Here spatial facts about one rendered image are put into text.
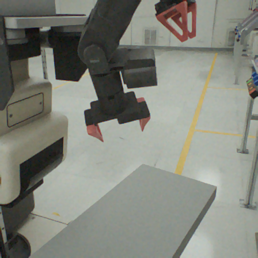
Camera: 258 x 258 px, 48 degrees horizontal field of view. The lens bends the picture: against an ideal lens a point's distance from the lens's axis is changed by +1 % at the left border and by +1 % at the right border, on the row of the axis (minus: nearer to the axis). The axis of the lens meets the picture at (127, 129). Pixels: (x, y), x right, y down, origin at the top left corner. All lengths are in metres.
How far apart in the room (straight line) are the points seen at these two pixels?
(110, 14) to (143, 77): 0.13
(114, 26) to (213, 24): 8.51
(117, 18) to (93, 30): 0.04
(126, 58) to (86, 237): 0.39
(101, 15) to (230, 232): 1.39
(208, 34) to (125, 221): 8.44
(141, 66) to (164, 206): 0.37
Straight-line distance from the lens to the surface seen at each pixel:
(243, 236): 1.67
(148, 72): 0.53
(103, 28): 0.48
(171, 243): 0.66
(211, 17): 8.97
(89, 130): 0.63
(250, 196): 1.86
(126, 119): 0.61
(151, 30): 9.21
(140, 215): 0.72
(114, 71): 0.54
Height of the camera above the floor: 1.05
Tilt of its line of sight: 22 degrees down
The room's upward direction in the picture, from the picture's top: straight up
